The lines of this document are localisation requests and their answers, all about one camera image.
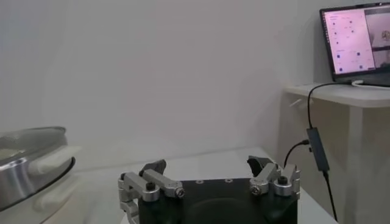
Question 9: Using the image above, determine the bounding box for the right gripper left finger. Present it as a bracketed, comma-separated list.
[118, 159, 186, 224]

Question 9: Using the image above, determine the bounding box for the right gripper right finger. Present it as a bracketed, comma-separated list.
[246, 155, 301, 200]

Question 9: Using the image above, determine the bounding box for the steel steamer pot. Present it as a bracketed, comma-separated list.
[0, 145, 83, 224]

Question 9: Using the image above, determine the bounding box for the stainless steel steamer basket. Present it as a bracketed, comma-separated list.
[0, 126, 69, 208]

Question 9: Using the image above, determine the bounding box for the dark grey USB hub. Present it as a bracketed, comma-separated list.
[306, 127, 331, 172]

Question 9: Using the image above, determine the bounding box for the white side desk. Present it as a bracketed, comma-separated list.
[285, 82, 390, 224]

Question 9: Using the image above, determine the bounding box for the black laptop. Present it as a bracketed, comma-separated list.
[319, 1, 390, 88]

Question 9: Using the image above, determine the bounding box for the thin black hub cable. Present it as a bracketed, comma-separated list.
[322, 170, 338, 222]
[307, 81, 353, 129]
[283, 139, 311, 169]

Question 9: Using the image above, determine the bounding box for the white laptop cable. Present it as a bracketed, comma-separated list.
[351, 79, 390, 89]

